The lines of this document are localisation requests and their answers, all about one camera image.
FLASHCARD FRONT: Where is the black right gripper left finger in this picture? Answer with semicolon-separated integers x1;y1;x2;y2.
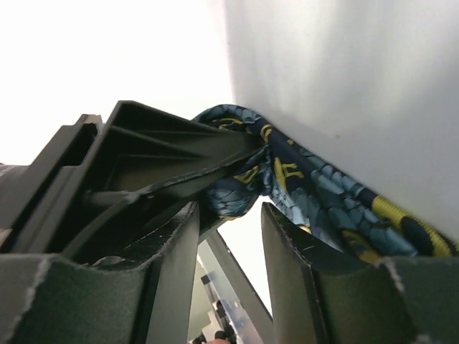
1;202;200;343

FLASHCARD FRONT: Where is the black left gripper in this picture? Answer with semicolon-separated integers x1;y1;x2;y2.
1;100;262;264

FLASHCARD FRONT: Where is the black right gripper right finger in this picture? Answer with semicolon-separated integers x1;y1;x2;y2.
261;203;458;343

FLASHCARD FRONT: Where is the blue yellow patterned tie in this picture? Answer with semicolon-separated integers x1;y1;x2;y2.
197;104;458;263

